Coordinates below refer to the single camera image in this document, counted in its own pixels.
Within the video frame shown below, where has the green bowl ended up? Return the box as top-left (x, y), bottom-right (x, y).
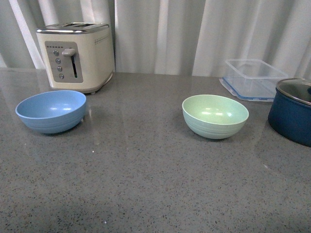
top-left (182, 95), bottom-right (249, 139)

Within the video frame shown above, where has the blue bowl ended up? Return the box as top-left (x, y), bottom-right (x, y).
top-left (15, 90), bottom-right (86, 134)

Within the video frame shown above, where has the cream two-slot toaster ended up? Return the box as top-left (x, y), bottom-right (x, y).
top-left (36, 22), bottom-right (115, 93)

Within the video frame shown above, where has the clear plastic food container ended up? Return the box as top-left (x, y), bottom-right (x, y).
top-left (220, 59), bottom-right (288, 102)

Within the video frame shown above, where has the dark blue saucepan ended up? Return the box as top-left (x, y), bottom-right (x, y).
top-left (268, 90), bottom-right (311, 147)

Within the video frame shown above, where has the glass pot lid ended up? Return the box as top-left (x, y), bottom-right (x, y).
top-left (276, 79), bottom-right (311, 106)

